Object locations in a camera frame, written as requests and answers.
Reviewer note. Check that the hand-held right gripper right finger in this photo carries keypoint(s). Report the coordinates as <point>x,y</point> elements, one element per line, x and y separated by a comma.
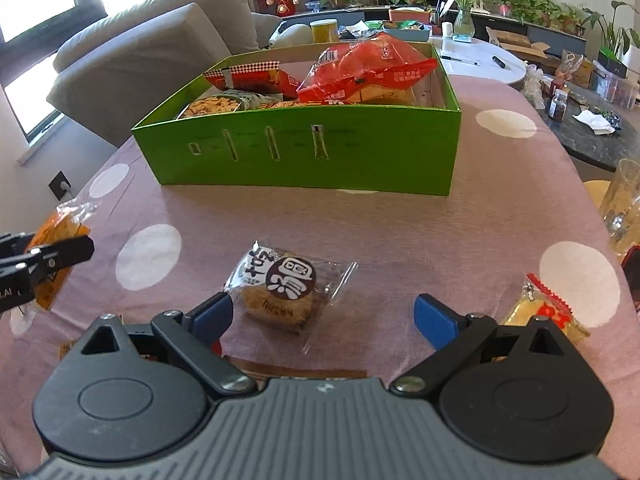
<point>435,322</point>

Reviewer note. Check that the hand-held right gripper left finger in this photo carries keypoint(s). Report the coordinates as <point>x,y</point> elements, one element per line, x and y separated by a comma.
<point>215,317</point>

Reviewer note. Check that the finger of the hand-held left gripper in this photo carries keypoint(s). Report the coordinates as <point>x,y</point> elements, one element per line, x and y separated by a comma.
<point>55,257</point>
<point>15,245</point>

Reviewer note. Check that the orange snack packet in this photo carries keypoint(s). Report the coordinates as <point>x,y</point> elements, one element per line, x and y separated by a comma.
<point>60,230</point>

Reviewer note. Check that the clear round cookie packet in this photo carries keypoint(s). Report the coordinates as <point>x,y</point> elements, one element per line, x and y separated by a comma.
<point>280,295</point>

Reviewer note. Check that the green cardboard box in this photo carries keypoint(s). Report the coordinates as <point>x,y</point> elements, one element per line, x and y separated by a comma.
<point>300,160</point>

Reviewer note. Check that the red white checkered packet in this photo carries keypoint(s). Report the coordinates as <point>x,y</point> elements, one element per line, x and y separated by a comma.
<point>255,80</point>

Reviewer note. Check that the red transparent snack packet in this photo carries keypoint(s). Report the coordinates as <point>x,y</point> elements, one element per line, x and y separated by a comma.
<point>360,67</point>

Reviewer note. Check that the pink polka dot tablecloth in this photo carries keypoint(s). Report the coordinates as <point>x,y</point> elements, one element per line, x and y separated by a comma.
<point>400,240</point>

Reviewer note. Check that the yellow pastry packet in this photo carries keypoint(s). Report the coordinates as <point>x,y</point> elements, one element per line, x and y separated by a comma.
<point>540,305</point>

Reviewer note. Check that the noodle snack packet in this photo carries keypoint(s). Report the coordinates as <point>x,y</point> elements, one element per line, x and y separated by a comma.
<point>210,106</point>

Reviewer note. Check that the glass cup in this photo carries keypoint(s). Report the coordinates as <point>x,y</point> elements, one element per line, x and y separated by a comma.
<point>622,200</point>

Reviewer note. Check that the black marble coffee table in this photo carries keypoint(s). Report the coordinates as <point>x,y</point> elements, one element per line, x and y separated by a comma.
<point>590,149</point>

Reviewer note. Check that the beige sofa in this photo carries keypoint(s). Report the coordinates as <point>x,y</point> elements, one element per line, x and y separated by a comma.
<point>150,45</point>

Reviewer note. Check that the window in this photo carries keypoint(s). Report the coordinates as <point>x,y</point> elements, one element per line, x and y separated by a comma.
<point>30,0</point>

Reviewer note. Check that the spice jar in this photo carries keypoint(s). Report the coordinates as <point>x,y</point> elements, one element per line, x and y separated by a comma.
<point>558,105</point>

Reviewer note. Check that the white round table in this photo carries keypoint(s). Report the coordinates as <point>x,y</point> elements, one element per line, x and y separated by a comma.
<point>500,78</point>

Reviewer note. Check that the white tissue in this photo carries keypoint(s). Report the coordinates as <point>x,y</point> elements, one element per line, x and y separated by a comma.
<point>595,122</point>

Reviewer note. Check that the clear plastic bag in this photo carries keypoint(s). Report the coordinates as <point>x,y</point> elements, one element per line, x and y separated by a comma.
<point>534,85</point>

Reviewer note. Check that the black pen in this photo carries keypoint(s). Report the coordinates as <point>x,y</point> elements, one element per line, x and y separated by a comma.
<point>460,60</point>

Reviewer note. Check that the black marker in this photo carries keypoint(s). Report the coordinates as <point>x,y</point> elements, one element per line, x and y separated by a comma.
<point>499,62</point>

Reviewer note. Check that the teal tray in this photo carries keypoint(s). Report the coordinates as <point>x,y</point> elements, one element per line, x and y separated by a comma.
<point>410,35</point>

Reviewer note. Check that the white cup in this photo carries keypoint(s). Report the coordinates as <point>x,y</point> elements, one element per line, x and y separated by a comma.
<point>447,28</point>

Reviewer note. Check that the clear storage boxes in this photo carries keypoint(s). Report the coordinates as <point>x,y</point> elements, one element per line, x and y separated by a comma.
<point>617,85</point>

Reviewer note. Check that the glass vase with plant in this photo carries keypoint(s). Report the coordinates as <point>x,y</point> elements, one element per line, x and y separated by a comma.
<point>463,20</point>

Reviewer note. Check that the yellow canister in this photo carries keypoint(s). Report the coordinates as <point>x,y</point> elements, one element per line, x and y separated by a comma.
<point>325,31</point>

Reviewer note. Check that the large leaf potted plant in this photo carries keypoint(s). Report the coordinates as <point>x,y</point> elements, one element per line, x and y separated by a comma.
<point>612,35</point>

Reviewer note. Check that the wall outlet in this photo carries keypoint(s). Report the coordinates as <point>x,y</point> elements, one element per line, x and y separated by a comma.
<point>61,184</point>

